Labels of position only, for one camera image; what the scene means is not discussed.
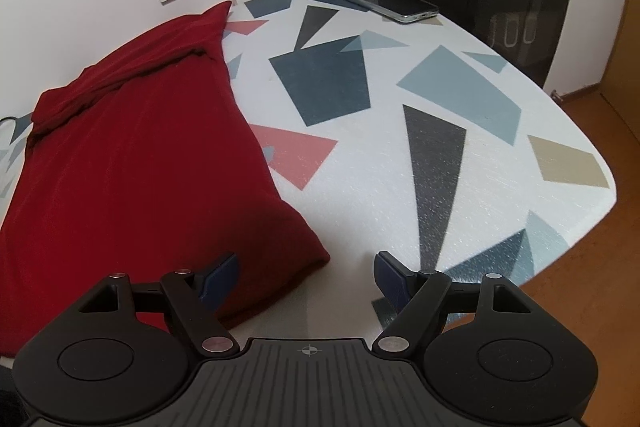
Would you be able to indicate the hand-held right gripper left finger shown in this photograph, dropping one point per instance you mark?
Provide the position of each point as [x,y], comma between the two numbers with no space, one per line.
[220,279]

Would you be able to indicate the black smartphone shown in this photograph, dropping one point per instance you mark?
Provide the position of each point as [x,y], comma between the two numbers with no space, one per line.
[385,2]

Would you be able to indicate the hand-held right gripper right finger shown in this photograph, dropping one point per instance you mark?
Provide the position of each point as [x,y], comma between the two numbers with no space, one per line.
[392,282]

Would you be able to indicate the red fleece garment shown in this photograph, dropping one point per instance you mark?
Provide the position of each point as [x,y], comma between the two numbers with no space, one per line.
[150,157]

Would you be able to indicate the geometric patterned tablecloth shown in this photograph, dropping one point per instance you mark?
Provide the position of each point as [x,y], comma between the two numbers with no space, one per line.
[400,207]

